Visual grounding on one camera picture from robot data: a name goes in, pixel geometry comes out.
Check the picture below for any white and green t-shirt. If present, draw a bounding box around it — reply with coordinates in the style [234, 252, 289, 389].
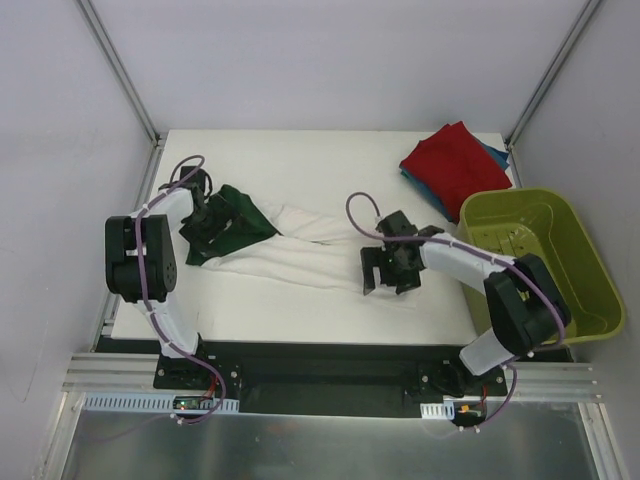
[186, 184, 363, 294]

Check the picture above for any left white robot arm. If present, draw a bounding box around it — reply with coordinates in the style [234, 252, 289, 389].
[105, 166, 239, 389]

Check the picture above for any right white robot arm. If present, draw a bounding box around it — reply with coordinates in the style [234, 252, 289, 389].
[360, 211, 570, 395]

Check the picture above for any folded red t-shirt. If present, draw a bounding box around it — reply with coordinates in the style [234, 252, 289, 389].
[399, 121, 512, 223]

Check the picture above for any olive green plastic bin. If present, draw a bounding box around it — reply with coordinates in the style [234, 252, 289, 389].
[456, 188, 626, 345]

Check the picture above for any folded blue t-shirt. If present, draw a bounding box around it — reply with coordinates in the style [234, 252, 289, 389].
[400, 140, 509, 222]

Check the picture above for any right white cable duct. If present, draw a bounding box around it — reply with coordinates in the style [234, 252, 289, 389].
[420, 401, 456, 421]

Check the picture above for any white cable duct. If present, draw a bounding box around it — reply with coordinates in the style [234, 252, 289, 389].
[83, 393, 240, 416]
[420, 401, 456, 421]

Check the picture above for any aluminium front rail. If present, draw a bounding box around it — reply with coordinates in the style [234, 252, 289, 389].
[62, 352, 605, 403]

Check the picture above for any left white cable duct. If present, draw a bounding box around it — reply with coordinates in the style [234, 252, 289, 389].
[83, 393, 240, 416]

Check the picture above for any left aluminium frame post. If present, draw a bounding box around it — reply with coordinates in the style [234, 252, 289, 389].
[74, 0, 169, 146]

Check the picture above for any aluminium frame post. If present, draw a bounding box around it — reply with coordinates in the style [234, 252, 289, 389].
[503, 0, 606, 149]
[74, 0, 169, 146]

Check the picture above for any right aluminium frame post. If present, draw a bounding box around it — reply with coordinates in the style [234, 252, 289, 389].
[503, 0, 606, 149]

